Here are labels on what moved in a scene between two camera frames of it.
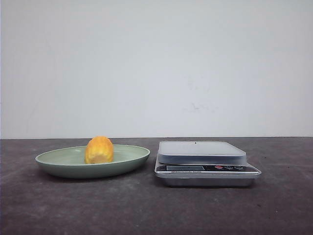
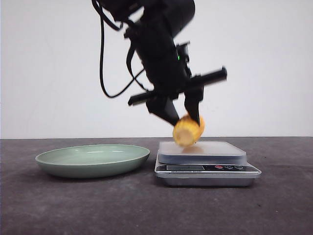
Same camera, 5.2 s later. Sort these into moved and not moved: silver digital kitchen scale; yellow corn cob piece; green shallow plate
Moved: yellow corn cob piece
Not moved: green shallow plate; silver digital kitchen scale
